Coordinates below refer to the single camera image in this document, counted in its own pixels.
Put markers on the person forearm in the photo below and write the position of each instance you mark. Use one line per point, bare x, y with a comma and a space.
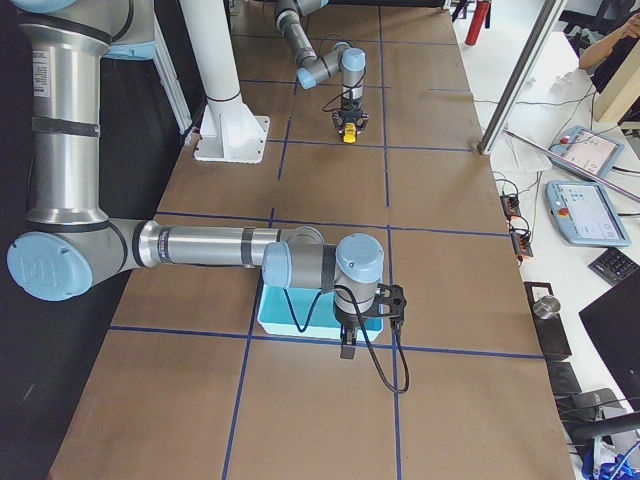
600, 50

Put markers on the orange black connector box lower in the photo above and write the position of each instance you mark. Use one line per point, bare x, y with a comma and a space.
521, 241

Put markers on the teach pendant tablet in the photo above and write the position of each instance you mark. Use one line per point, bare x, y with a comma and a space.
584, 215
586, 149

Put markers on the black keypad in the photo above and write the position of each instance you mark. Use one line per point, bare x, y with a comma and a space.
613, 266

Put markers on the black bar under cup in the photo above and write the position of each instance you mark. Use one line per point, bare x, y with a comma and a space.
551, 333

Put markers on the yellow beetle toy car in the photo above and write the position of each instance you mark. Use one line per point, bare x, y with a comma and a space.
349, 133

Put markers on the orange black connector box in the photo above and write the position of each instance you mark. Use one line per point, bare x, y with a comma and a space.
510, 205
521, 241

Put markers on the aluminium frame post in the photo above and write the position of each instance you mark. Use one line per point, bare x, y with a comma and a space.
547, 18

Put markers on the black flat panel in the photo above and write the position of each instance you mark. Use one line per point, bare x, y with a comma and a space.
612, 323

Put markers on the lower teach pendant tablet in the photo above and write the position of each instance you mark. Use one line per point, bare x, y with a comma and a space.
584, 215

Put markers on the red fire extinguisher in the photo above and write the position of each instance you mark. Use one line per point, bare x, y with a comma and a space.
478, 21

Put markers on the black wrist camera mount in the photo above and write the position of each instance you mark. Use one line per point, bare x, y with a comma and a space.
389, 302

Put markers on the white camera post with base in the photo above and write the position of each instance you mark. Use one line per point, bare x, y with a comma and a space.
229, 130

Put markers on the light blue plastic bin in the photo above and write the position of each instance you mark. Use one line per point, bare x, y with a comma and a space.
279, 306

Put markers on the small metal cup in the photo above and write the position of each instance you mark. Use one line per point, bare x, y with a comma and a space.
546, 307

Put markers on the upper teach pendant tablet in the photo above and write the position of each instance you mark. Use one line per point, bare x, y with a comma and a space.
586, 149

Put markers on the orange black connector box upper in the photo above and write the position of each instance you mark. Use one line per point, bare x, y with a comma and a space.
510, 205

